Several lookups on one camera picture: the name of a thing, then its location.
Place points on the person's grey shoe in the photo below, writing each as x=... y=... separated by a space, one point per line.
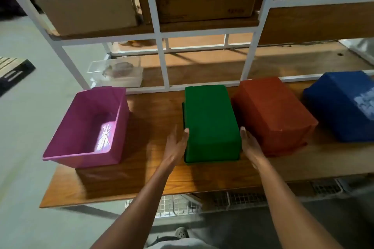
x=181 y=232

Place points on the person's grey shirt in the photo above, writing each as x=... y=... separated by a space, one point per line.
x=181 y=245

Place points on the green plastic bin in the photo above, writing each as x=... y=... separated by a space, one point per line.
x=210 y=123

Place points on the person's right hand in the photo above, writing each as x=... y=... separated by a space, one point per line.
x=251 y=149

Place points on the wooden pallet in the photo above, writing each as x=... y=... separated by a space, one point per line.
x=13 y=73

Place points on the person's left forearm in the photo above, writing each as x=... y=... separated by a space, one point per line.
x=137 y=213

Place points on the red plastic bin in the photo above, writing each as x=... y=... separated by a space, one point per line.
x=271 y=111

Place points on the person's left hand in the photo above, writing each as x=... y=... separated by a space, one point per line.
x=175 y=151

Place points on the person's right forearm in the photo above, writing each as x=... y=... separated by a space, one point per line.
x=289 y=213

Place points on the pink plastic bin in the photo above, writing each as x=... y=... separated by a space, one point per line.
x=84 y=117

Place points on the white metal shelf rack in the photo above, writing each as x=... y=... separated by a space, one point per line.
x=159 y=35

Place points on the blue plastic bin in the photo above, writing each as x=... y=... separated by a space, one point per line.
x=342 y=105

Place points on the clear plastic container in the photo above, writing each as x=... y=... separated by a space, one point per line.
x=117 y=73

